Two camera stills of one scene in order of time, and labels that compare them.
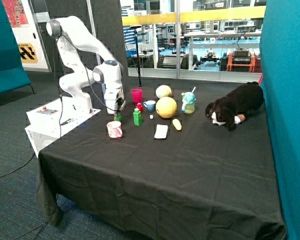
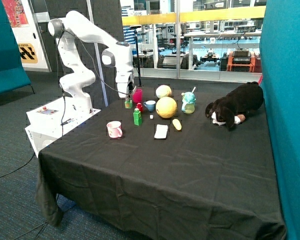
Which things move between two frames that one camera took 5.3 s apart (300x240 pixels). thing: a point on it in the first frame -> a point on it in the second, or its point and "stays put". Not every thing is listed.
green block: x=118 y=118 -> x=128 y=104
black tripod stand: x=135 y=27 stays put
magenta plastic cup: x=137 y=94 stays put
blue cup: x=150 y=104 stays put
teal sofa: x=6 y=72 stays put
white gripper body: x=114 y=99 -> x=125 y=84
